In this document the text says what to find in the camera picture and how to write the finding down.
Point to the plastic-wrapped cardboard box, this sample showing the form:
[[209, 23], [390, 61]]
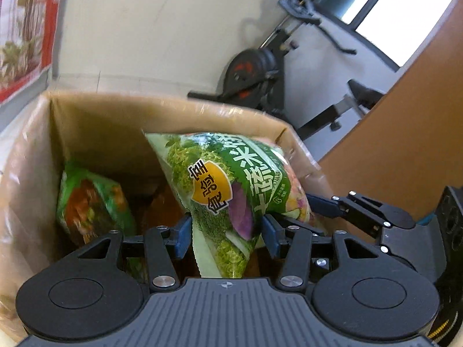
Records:
[[101, 130]]

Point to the green vegetable-print snack bag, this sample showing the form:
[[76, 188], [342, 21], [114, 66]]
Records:
[[224, 173]]

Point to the brown wooden board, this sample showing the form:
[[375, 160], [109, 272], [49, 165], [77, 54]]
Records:
[[416, 133]]

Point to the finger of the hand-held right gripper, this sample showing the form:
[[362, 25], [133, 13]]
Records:
[[361, 209]]

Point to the dark-framed window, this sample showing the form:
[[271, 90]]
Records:
[[383, 14]]

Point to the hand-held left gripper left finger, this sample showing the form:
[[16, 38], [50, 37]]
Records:
[[182, 236]]

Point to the green and orange snack bag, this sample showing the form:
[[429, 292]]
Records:
[[90, 202]]

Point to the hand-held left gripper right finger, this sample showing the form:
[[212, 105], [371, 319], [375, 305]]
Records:
[[271, 238]]

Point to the red plant poster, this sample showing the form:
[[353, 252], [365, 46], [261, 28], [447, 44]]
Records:
[[32, 25]]

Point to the black exercise bike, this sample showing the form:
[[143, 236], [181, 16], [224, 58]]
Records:
[[253, 72]]

